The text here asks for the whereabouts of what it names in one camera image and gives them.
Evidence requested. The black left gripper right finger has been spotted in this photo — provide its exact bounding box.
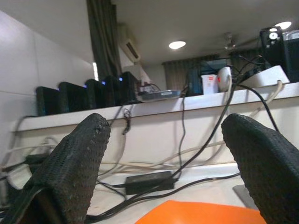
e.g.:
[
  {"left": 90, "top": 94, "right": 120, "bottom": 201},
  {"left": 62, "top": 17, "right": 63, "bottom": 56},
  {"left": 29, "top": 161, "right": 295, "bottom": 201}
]
[{"left": 221, "top": 113, "right": 299, "bottom": 224}]

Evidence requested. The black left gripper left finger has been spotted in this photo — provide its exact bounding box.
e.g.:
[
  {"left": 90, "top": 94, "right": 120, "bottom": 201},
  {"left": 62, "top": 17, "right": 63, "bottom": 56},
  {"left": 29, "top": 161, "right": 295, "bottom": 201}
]
[{"left": 4, "top": 113, "right": 111, "bottom": 224}]

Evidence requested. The orange plastic bowl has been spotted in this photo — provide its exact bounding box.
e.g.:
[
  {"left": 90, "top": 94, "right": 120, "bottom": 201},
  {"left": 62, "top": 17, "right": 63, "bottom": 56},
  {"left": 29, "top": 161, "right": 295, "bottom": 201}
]
[{"left": 134, "top": 200, "right": 268, "bottom": 224}]

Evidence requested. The black box with blue light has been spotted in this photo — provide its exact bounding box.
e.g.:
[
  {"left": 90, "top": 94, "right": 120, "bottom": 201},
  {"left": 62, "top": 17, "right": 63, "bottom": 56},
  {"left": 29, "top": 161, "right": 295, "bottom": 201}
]
[
  {"left": 85, "top": 79, "right": 107, "bottom": 109},
  {"left": 58, "top": 81, "right": 88, "bottom": 114},
  {"left": 119, "top": 71, "right": 138, "bottom": 105},
  {"left": 36, "top": 86, "right": 63, "bottom": 116},
  {"left": 104, "top": 75, "right": 122, "bottom": 107}
]

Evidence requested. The black power adapter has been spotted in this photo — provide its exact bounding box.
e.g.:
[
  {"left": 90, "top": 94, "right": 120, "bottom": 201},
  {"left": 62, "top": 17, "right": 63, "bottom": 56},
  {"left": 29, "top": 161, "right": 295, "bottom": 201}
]
[{"left": 125, "top": 170, "right": 175, "bottom": 196}]

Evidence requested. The white base block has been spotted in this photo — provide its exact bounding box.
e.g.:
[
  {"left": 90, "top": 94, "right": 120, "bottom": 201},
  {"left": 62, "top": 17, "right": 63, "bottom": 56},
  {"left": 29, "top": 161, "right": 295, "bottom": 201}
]
[{"left": 240, "top": 65, "right": 291, "bottom": 88}]

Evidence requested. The white round device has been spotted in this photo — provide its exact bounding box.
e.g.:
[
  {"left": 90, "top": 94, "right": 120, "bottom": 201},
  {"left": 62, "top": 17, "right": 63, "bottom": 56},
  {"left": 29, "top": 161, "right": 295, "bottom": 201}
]
[{"left": 217, "top": 67, "right": 232, "bottom": 91}]

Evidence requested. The white box with red label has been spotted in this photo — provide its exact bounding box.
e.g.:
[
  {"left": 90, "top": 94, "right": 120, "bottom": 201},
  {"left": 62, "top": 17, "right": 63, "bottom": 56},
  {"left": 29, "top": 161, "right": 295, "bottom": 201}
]
[{"left": 200, "top": 74, "right": 219, "bottom": 95}]

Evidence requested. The flat grey network device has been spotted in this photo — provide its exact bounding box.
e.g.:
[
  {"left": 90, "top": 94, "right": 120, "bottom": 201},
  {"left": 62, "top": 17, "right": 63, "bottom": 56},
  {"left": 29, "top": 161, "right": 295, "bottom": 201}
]
[{"left": 140, "top": 90, "right": 182, "bottom": 102}]

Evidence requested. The ceiling fan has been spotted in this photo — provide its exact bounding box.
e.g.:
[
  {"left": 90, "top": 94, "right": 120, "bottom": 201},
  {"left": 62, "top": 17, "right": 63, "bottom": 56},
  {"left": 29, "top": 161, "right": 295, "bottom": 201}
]
[{"left": 214, "top": 32, "right": 260, "bottom": 51}]

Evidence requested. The dark grey curtain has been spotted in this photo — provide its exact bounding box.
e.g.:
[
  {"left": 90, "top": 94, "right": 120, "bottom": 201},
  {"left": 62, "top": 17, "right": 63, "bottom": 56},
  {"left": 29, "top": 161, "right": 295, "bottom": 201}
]
[{"left": 86, "top": 0, "right": 122, "bottom": 80}]

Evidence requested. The brown curtain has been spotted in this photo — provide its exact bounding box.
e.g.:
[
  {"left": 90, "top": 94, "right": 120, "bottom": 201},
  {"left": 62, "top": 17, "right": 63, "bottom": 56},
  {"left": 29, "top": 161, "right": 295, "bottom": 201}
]
[{"left": 162, "top": 55, "right": 219, "bottom": 91}]

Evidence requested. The white air conditioner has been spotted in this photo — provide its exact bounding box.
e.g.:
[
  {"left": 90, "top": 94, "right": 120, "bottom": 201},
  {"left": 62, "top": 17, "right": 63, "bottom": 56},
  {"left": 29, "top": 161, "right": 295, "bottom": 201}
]
[{"left": 118, "top": 23, "right": 142, "bottom": 63}]

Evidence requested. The round ceiling light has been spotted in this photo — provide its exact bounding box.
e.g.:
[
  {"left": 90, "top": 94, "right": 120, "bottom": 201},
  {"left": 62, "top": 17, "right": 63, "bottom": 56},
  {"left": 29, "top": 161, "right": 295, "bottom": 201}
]
[
  {"left": 274, "top": 21, "right": 292, "bottom": 30},
  {"left": 168, "top": 41, "right": 187, "bottom": 50}
]

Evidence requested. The white cable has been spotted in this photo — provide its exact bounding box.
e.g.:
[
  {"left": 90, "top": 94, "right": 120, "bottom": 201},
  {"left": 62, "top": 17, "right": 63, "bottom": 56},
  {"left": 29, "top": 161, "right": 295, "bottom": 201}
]
[{"left": 100, "top": 80, "right": 285, "bottom": 175}]

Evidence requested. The thick black cable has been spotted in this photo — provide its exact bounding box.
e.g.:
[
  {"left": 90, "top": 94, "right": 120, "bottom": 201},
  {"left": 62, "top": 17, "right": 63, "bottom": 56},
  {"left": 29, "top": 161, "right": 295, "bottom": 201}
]
[{"left": 88, "top": 81, "right": 236, "bottom": 222}]

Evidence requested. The thin black hanging cable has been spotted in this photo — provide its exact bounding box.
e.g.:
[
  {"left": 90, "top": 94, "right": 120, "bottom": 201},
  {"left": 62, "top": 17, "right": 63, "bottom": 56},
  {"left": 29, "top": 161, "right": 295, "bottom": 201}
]
[{"left": 178, "top": 92, "right": 187, "bottom": 175}]

